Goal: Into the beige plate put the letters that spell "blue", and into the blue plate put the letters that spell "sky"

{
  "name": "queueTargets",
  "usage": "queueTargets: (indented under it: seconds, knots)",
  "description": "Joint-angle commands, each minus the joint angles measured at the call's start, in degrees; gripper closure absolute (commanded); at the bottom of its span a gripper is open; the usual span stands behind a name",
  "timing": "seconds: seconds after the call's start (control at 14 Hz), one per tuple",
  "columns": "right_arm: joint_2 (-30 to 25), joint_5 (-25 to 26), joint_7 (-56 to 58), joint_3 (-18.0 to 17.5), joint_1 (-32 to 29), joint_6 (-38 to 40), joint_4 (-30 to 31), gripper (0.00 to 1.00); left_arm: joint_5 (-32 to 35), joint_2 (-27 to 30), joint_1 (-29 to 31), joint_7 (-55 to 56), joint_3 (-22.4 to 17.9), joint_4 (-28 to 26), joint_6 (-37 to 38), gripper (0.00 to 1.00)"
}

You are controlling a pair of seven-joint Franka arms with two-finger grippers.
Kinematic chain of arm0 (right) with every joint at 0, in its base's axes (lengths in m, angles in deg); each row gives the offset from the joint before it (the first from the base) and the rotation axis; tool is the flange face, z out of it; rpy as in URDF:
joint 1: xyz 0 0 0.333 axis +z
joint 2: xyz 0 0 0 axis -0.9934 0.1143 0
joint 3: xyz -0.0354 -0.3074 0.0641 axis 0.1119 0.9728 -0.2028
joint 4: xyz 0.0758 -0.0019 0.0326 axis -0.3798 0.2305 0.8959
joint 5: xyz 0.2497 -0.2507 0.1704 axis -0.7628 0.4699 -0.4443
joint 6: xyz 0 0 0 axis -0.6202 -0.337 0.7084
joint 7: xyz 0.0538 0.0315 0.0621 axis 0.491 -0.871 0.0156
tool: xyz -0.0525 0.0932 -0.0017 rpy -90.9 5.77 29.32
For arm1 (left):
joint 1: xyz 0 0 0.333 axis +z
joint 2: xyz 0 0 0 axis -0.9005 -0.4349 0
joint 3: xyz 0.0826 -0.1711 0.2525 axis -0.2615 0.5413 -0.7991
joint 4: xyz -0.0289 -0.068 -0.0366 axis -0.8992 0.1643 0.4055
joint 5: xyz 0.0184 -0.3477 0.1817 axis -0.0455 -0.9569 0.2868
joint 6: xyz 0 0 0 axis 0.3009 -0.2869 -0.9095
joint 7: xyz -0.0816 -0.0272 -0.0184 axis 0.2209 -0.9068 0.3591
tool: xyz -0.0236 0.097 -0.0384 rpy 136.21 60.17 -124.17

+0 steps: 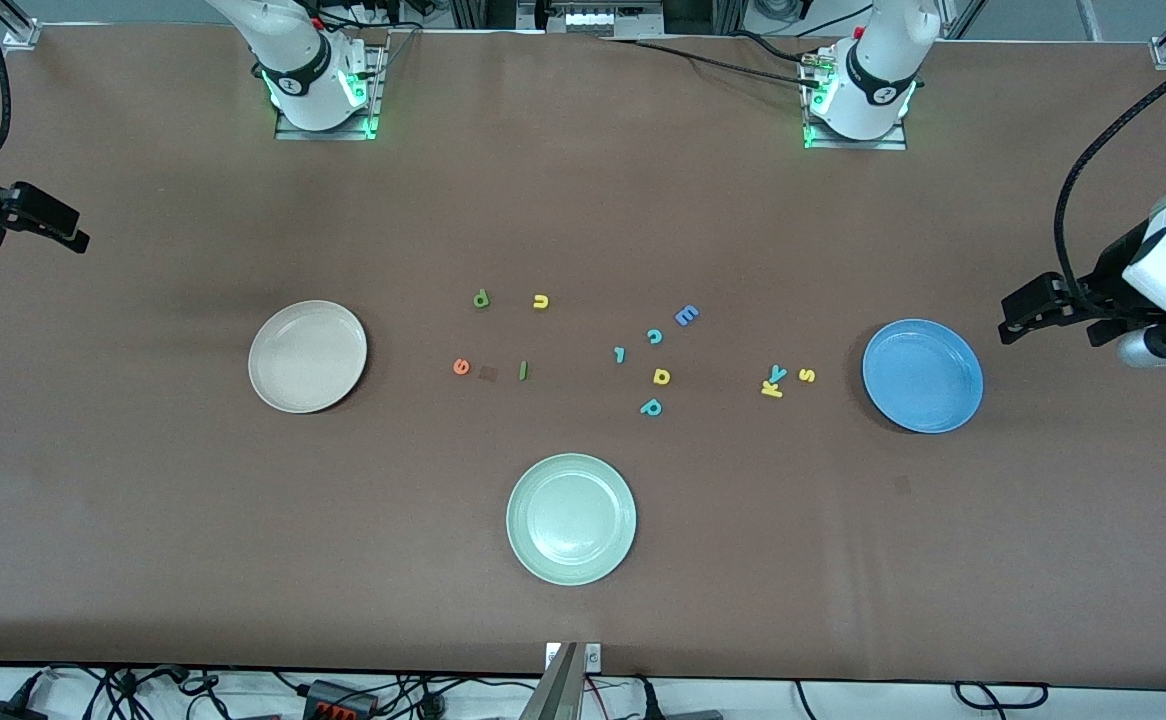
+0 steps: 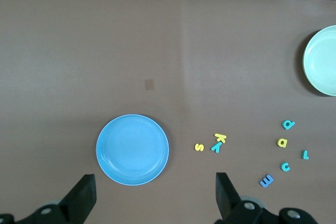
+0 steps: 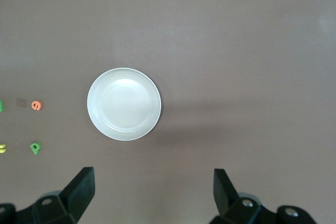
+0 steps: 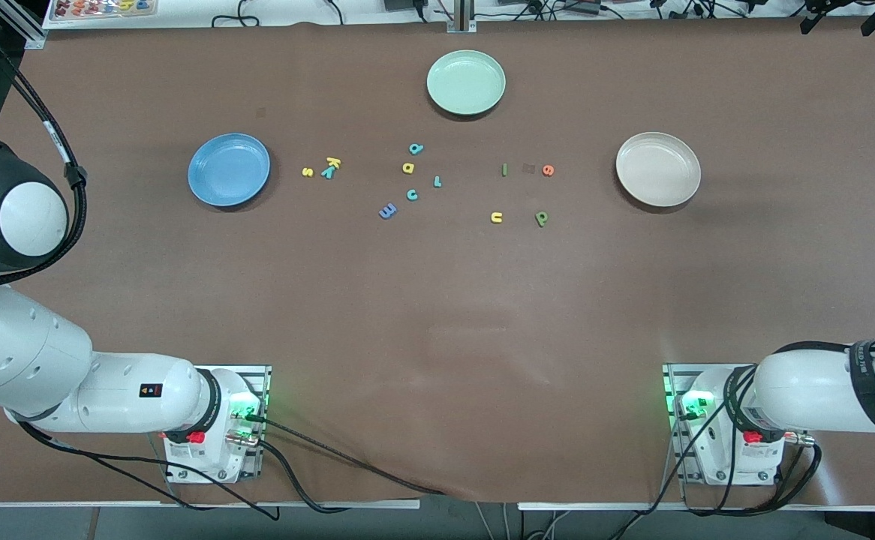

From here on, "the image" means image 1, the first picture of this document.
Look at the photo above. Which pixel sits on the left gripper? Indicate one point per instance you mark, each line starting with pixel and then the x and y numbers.
pixel 1115 268

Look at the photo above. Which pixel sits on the teal letter Y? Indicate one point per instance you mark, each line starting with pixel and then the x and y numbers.
pixel 776 374

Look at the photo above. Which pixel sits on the yellow letter K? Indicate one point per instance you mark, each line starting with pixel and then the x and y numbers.
pixel 772 389

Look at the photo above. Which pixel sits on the green letter p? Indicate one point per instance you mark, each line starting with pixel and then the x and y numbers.
pixel 481 298

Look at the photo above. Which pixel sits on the blue plate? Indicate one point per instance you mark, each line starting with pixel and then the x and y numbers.
pixel 923 376

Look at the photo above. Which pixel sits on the beige brown plate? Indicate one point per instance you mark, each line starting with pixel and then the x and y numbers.
pixel 308 357

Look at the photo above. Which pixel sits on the blue letter E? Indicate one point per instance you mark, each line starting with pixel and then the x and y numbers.
pixel 686 315

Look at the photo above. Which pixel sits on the black power adapter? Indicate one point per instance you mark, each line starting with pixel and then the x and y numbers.
pixel 3 712

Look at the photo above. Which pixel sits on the pale green plate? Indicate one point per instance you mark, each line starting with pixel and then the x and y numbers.
pixel 571 519

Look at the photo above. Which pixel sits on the grey power strip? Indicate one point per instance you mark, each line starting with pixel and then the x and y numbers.
pixel 598 18

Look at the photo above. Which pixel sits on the black orange power strip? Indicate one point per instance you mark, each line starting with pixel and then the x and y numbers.
pixel 341 700

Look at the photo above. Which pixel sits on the grey metal pole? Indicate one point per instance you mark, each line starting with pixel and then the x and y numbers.
pixel 555 690

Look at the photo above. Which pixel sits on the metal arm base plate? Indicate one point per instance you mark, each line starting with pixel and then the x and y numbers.
pixel 853 146
pixel 323 133

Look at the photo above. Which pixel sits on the white clamp bracket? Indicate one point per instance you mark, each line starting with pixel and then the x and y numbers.
pixel 591 657

